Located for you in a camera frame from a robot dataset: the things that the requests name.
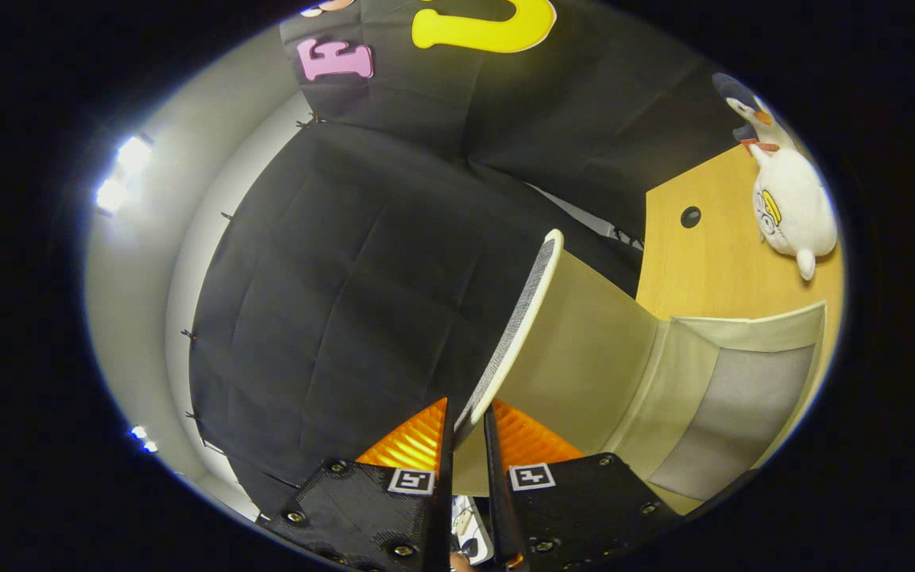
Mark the beige storage box lid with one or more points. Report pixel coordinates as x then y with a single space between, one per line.
577 357

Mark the small ceiling light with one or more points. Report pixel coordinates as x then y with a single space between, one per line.
144 439

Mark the white plush duck toy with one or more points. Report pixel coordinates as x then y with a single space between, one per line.
795 206

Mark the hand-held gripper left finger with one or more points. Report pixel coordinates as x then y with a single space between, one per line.
442 508

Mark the navy plush penguin toy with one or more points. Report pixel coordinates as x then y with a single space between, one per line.
747 107

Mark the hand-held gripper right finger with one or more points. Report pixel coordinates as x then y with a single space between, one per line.
501 508

